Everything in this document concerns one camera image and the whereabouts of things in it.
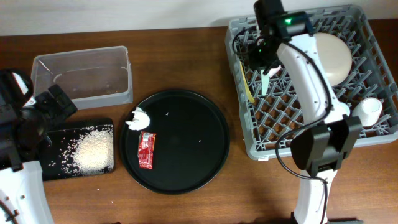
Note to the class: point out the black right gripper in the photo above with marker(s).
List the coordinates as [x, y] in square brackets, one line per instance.
[254, 62]

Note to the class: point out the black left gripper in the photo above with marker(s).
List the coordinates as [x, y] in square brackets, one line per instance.
[58, 113]

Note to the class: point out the mint green spatula utensil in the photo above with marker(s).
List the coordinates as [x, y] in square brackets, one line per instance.
[264, 84]

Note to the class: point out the beige bowl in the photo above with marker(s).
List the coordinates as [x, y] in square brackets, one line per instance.
[335, 57]

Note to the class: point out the yellow spatula utensil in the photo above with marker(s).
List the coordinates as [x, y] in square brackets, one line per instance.
[246, 86]

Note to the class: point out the white tissue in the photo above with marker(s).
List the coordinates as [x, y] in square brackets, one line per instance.
[140, 120]

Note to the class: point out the red snack wrapper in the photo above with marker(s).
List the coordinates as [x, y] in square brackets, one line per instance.
[146, 150]

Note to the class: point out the white cup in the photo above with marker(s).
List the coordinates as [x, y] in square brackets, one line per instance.
[368, 111]

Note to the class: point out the pink bowl with rice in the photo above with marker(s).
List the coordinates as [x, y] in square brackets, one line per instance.
[273, 71]

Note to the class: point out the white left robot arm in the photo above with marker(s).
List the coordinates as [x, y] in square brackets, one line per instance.
[23, 197]

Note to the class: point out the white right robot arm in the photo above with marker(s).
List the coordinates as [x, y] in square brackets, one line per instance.
[329, 133]

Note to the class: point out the grey dishwasher rack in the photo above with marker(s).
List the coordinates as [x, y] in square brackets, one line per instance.
[270, 116]

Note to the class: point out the black rectangular tray bin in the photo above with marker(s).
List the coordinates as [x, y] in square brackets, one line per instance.
[62, 171]

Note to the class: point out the clear plastic bin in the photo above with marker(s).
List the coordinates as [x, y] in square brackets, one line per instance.
[91, 78]

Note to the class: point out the pile of rice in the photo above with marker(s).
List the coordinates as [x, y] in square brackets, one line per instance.
[93, 152]

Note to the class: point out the round black tray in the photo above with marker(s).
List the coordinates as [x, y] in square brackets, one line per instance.
[191, 142]

